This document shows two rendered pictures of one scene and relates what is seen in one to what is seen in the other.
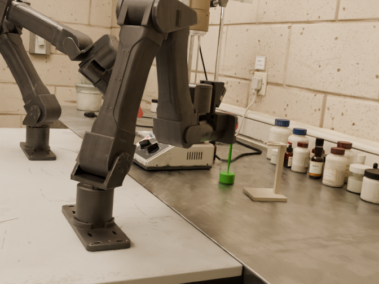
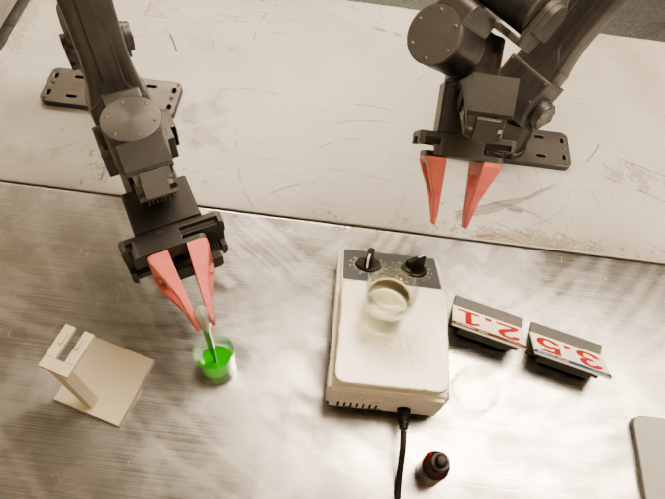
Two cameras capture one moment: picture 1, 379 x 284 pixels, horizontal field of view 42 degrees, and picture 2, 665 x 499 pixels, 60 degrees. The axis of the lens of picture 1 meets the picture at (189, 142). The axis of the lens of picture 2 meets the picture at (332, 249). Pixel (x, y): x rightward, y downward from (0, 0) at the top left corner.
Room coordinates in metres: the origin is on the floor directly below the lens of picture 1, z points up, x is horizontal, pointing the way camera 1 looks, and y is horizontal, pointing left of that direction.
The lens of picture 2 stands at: (1.39, -0.25, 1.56)
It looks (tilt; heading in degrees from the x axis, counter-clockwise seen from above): 59 degrees down; 115
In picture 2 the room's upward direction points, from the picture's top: 8 degrees clockwise
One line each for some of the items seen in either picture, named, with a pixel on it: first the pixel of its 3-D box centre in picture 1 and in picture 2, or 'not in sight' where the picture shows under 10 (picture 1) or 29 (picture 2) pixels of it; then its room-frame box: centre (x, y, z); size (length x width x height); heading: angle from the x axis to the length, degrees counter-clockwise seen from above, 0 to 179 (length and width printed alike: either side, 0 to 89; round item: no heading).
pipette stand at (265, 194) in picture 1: (267, 168); (91, 361); (1.10, -0.18, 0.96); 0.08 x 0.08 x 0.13; 12
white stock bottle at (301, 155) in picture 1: (300, 156); not in sight; (1.41, -0.33, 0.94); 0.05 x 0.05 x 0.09
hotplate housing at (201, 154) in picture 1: (175, 150); (387, 328); (1.34, 0.04, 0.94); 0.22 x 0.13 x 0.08; 118
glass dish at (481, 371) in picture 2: not in sight; (474, 389); (1.46, 0.04, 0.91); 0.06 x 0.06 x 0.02
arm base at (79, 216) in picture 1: (94, 205); (107, 75); (0.80, 0.15, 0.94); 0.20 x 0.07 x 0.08; 27
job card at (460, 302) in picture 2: not in sight; (489, 321); (1.44, 0.12, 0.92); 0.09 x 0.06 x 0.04; 13
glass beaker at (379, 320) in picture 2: not in sight; (389, 302); (1.34, 0.02, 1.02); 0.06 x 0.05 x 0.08; 151
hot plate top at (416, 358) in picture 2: not in sight; (393, 334); (1.35, 0.01, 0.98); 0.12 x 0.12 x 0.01; 28
